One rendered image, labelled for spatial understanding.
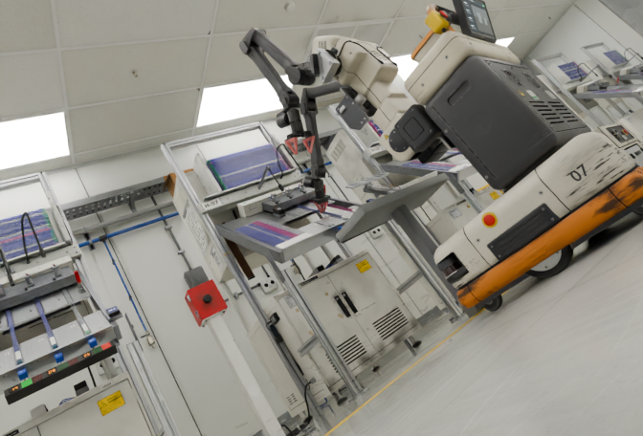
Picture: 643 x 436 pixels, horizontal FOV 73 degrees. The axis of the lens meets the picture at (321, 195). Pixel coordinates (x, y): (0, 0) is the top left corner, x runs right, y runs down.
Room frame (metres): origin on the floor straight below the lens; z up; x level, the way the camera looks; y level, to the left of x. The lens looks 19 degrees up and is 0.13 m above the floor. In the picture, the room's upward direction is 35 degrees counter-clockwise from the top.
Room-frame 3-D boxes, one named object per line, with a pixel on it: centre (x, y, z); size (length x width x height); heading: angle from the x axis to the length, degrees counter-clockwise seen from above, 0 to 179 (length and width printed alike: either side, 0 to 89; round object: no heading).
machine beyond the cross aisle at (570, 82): (5.78, -3.54, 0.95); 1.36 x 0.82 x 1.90; 37
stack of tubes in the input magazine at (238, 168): (2.68, 0.31, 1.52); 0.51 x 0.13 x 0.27; 127
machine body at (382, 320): (2.74, 0.43, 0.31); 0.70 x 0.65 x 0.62; 127
